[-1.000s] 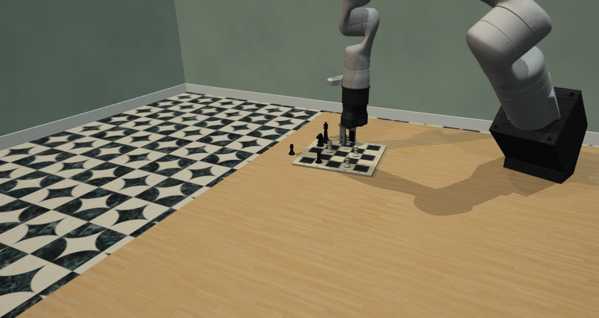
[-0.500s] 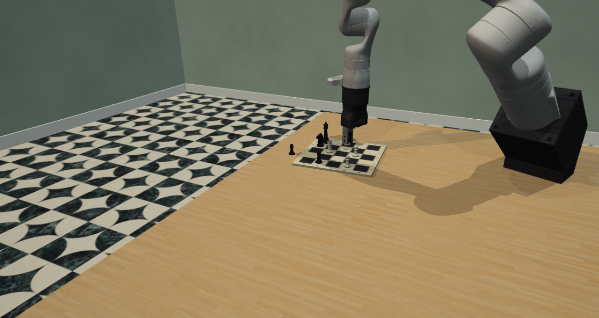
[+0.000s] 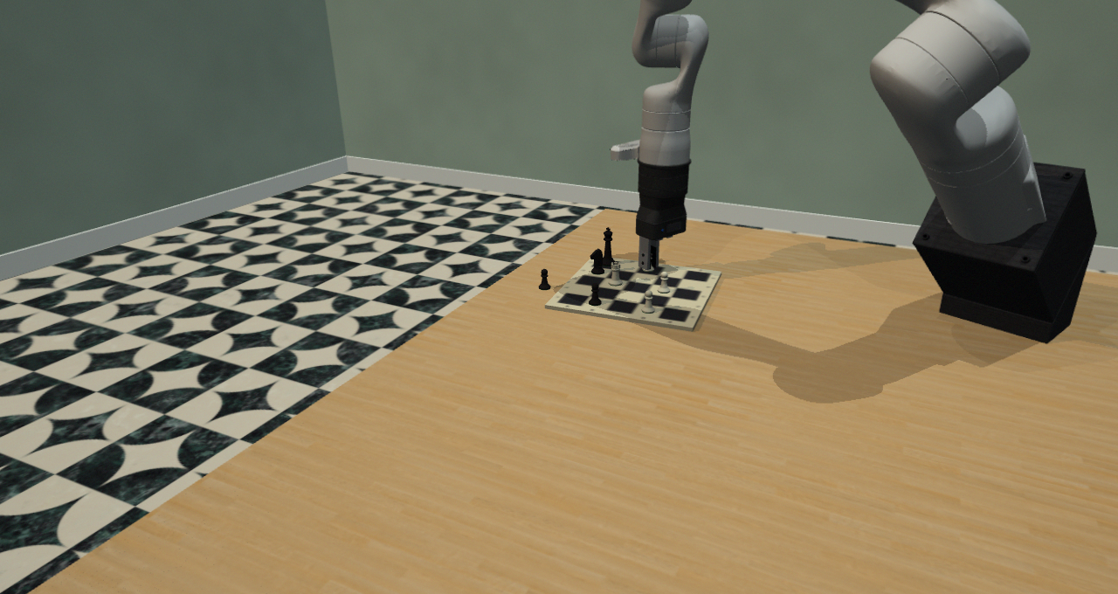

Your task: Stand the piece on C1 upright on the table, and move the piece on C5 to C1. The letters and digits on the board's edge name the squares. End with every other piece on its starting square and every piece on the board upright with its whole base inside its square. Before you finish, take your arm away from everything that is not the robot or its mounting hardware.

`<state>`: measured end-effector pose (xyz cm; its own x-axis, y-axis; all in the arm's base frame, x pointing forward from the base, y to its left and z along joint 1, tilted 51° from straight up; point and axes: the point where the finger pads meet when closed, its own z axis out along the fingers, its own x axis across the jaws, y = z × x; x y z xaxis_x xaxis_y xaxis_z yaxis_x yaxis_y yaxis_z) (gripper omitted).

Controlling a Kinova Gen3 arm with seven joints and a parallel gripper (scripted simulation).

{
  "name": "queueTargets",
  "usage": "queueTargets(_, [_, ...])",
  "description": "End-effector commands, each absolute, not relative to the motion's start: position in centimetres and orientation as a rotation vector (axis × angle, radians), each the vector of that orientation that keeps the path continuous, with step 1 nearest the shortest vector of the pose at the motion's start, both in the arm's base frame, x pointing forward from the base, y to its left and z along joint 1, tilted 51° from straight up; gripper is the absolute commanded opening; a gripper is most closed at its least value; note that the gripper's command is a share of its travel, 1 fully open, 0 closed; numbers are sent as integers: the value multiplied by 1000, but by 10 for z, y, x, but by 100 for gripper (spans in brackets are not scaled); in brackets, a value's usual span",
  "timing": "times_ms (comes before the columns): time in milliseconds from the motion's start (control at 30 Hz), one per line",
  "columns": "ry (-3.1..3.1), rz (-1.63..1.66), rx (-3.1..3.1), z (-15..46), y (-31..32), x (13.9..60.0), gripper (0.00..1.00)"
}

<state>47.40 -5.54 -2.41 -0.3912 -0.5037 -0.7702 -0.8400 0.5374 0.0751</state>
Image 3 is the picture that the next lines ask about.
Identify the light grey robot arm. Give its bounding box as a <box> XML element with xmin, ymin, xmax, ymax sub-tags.
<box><xmin>631</xmin><ymin>0</ymin><xmax>1046</xmax><ymax>244</ymax></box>

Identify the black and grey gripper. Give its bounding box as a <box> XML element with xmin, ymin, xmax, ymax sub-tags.
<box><xmin>612</xmin><ymin>128</ymin><xmax>691</xmax><ymax>270</ymax></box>

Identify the black and cream chessboard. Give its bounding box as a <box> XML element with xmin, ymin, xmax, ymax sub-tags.
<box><xmin>544</xmin><ymin>258</ymin><xmax>721</xmax><ymax>332</ymax></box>

